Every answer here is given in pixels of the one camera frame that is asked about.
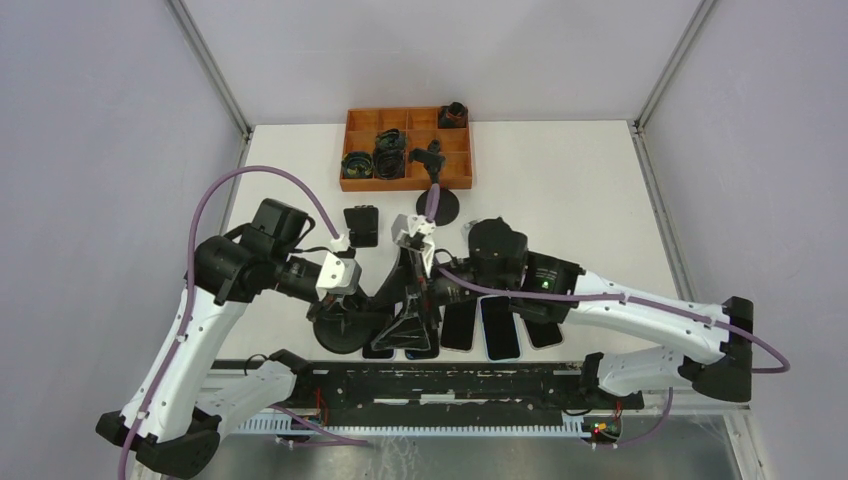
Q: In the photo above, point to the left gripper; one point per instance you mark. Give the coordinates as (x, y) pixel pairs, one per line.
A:
(335, 304)

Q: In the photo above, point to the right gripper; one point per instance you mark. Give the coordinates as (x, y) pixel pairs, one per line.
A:
(408, 329)

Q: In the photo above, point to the black case phone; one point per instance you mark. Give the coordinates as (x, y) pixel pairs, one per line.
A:
(422, 355)

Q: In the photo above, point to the round base stand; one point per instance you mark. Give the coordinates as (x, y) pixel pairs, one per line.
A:
(437, 201)
(345, 337)

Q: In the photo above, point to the lavender case phone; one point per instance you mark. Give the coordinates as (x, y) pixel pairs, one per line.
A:
(380, 355)

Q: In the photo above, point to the white pink case phone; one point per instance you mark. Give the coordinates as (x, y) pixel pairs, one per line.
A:
(458, 326)

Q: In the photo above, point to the small black folding stand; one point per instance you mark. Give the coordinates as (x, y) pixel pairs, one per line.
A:
(362, 222)

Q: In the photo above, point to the blue case phone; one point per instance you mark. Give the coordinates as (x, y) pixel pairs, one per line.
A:
(499, 330)

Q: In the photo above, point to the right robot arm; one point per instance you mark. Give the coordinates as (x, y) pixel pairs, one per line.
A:
(707, 347)

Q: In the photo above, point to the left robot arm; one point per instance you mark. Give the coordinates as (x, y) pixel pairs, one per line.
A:
(171, 426)

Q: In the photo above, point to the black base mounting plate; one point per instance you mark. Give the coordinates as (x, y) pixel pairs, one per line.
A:
(397, 394)

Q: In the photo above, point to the black coil tray left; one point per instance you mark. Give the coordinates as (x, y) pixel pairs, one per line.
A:
(357, 165)

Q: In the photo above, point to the black coil tray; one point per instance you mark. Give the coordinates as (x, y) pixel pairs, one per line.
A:
(389, 164)
(357, 165)
(390, 140)

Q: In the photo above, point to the black coil tray front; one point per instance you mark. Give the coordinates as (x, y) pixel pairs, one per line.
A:
(389, 164)

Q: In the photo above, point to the black coil tray middle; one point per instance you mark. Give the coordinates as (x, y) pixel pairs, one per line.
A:
(390, 140)

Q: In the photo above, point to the orange compartment tray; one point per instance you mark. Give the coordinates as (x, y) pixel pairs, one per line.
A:
(406, 148)

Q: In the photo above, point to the black coil back corner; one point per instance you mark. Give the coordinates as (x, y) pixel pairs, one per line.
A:
(453, 116)

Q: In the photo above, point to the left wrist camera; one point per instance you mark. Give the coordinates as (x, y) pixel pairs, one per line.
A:
(338, 276)

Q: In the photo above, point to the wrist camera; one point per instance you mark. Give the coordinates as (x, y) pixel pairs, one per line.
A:
(338, 276)
(415, 233)

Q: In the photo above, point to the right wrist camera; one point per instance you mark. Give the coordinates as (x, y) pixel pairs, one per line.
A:
(415, 233)

